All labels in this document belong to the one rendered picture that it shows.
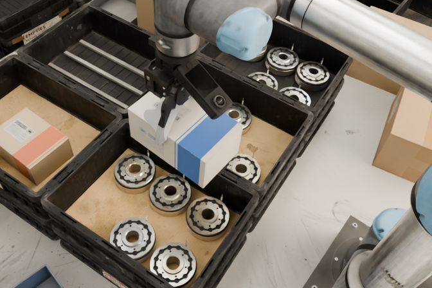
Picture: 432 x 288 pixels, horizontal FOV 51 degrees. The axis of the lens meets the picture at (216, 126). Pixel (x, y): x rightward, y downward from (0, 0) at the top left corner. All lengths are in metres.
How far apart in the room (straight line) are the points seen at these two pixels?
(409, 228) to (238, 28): 0.36
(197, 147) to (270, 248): 0.48
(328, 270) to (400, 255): 0.43
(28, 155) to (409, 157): 1.03
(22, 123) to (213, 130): 0.55
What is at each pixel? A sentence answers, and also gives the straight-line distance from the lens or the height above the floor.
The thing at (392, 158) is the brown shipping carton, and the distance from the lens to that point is 1.45.
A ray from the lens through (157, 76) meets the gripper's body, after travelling 0.83.
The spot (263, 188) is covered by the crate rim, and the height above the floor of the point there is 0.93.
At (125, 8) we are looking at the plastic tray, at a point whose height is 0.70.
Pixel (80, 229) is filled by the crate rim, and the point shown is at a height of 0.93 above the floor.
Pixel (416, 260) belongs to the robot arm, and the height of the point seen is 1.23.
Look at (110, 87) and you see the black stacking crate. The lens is 1.40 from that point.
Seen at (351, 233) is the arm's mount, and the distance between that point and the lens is 1.22.
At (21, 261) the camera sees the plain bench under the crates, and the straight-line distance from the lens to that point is 1.28.
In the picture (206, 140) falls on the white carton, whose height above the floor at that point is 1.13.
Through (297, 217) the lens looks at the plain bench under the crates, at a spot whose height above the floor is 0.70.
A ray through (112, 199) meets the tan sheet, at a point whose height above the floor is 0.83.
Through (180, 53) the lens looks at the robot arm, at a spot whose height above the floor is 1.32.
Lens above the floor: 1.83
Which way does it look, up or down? 50 degrees down
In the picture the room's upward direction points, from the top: 6 degrees clockwise
